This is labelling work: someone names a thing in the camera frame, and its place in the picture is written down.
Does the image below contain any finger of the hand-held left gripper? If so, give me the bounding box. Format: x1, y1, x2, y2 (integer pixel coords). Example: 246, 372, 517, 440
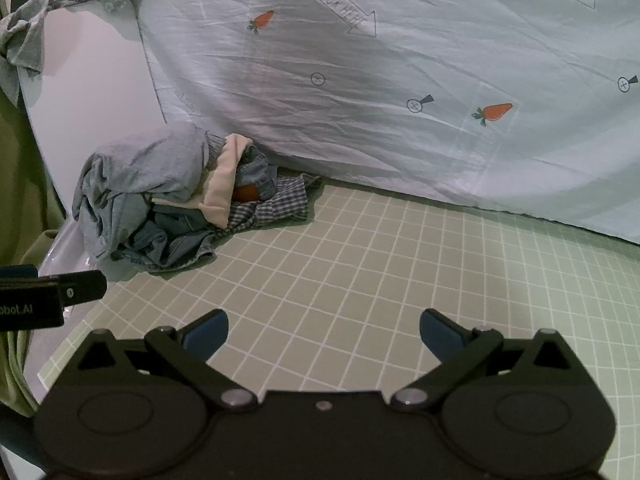
38, 270, 108, 307

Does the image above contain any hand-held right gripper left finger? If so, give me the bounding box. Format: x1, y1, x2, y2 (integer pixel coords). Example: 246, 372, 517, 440
75, 309, 260, 413

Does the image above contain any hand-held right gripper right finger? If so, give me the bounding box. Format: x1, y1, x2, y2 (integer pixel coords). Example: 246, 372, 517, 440
390, 309, 576, 413

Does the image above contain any grey garment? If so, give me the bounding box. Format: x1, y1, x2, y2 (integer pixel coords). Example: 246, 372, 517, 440
71, 121, 212, 282

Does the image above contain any pile of crumpled clothes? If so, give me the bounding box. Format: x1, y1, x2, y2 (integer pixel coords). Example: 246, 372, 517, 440
116, 145, 279, 274

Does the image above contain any green grid bed mat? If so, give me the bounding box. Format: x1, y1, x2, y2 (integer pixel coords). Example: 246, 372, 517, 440
44, 184, 640, 480

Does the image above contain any beige cloth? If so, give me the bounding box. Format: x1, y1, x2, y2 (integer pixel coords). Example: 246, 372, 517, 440
192, 133, 254, 227

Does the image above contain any grey floral cloth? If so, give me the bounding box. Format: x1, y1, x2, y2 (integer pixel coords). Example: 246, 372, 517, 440
0, 0, 139, 107

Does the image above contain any carrot printed pale blue blanket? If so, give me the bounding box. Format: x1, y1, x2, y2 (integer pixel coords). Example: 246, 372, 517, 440
65, 0, 640, 247

